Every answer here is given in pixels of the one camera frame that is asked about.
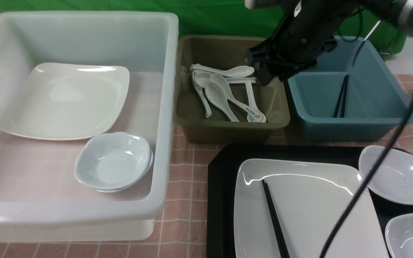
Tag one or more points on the green backdrop cloth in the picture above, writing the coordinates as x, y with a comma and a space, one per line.
192, 18

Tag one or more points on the white spoon under others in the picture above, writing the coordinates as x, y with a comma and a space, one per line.
254, 115

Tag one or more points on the white square plate in tub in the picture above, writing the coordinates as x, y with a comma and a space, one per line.
63, 102

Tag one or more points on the white bowl tray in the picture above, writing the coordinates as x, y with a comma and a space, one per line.
399, 236
393, 180

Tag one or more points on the white ceramic spoon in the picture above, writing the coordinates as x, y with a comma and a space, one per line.
219, 80

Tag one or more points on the upper white bowl in tub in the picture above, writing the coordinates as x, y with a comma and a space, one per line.
101, 145

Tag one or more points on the large white plastic tub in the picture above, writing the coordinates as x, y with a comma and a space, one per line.
40, 199

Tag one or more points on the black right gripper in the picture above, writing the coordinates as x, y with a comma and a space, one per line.
305, 31

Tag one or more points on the white bowl in tub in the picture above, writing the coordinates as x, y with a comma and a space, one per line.
101, 145
120, 170

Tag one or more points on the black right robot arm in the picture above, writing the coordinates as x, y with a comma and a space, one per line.
398, 13

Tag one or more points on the white square rice plate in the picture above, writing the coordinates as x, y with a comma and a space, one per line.
309, 198

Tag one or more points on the blue plastic bin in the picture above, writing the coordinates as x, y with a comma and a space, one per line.
375, 103

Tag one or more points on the lower white bowl in tub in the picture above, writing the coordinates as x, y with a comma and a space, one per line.
120, 170

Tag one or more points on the white spoon centre of bin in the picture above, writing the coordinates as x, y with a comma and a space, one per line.
217, 97

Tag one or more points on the olive green plastic bin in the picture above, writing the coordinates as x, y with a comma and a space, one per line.
223, 52

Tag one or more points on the black chopstick in blue bin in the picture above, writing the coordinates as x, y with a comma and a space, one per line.
338, 104

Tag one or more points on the white spoon of bin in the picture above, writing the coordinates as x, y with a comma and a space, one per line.
217, 97
200, 80
235, 72

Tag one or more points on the white spoon top of bin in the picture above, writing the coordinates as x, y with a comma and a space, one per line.
235, 72

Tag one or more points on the black plastic serving tray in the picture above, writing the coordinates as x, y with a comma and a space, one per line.
362, 235

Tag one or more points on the white spoon left of bin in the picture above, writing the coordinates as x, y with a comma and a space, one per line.
200, 80

